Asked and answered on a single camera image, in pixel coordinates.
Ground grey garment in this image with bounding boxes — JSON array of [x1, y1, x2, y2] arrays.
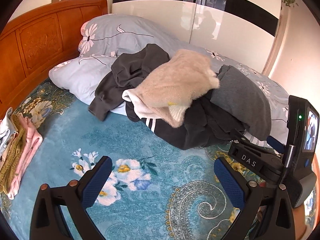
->
[[210, 65, 272, 141]]

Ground blue floral quilt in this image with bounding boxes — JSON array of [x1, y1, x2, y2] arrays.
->
[[172, 39, 291, 147]]

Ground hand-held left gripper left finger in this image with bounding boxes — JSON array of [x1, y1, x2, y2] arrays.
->
[[29, 156, 113, 240]]

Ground person's right forearm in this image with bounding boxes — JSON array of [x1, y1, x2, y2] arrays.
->
[[292, 203, 310, 240]]

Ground pale blue pillow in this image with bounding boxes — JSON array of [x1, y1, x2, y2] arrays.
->
[[48, 55, 130, 117]]

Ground olive knitted folded garment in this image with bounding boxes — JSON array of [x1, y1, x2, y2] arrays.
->
[[0, 114, 28, 194]]

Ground black white-striped pants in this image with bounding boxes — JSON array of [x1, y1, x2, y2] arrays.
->
[[125, 90, 247, 150]]

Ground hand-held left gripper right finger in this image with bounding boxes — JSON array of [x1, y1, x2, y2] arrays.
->
[[214, 157, 300, 240]]

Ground beige fuzzy sweater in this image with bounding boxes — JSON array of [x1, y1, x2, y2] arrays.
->
[[122, 49, 220, 128]]

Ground teal floral blanket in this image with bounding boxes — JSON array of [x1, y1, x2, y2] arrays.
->
[[0, 77, 308, 240]]

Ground wooden carved headboard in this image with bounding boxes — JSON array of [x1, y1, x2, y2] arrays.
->
[[0, 0, 108, 112]]

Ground pink folded garment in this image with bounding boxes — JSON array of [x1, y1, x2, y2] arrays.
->
[[7, 116, 43, 200]]

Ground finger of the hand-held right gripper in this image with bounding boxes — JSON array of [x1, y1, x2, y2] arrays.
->
[[230, 128, 253, 147], [266, 135, 286, 154]]

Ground white and black wardrobe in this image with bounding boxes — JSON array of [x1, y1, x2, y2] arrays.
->
[[111, 0, 283, 77]]

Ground dark grey hoodie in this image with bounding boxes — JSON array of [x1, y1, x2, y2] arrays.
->
[[88, 44, 171, 122]]

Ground pale folded garment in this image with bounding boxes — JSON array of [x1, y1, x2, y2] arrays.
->
[[0, 107, 19, 163]]

